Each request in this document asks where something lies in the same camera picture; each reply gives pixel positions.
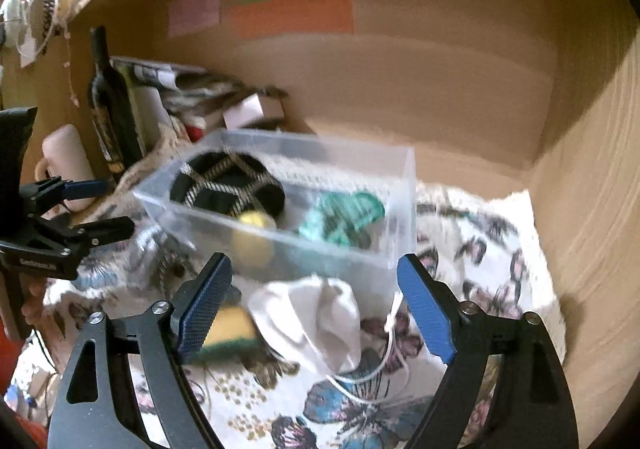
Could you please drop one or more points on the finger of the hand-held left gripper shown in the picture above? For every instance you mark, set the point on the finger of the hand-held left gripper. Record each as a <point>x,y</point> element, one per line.
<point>85,188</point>
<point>102,230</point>

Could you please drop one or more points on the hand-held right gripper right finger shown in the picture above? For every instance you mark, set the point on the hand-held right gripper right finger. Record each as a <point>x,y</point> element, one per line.
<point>425,314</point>

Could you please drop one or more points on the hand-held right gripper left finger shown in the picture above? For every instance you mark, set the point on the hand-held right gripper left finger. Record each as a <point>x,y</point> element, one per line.
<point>205,311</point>

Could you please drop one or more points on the clear plastic box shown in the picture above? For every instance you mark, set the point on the clear plastic box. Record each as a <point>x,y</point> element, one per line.
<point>382,229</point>

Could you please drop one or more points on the yellow soft ball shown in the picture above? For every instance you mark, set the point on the yellow soft ball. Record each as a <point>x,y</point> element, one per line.
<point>252,239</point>

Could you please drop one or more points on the yellow green sponge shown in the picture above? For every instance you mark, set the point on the yellow green sponge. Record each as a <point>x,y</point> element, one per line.
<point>230,329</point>

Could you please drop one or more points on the beige mug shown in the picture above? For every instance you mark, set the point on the beige mug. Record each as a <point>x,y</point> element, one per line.
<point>65,154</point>

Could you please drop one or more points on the butterfly printed cloth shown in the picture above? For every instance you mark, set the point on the butterfly printed cloth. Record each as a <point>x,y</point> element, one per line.
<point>480,249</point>

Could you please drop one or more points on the dark wine bottle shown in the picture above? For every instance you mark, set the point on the dark wine bottle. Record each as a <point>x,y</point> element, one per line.
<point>107,104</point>

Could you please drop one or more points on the green knitted item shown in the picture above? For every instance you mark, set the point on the green knitted item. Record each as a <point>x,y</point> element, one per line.
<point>340,219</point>

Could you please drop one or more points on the black patterned pouch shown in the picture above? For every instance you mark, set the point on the black patterned pouch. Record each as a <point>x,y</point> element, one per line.
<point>220,179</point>

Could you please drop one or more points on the stack of magazines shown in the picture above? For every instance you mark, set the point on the stack of magazines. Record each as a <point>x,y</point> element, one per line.
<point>200,96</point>

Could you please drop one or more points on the small white box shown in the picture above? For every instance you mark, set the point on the small white box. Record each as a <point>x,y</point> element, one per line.
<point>250,111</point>

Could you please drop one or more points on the pink paper sheet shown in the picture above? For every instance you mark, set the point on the pink paper sheet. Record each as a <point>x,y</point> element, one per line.
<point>194,11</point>

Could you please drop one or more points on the wooden cabinet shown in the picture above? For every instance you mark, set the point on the wooden cabinet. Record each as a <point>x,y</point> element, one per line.
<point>450,79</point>

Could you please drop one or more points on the orange paper sheet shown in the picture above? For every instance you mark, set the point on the orange paper sheet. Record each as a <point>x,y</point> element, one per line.
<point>295,16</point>

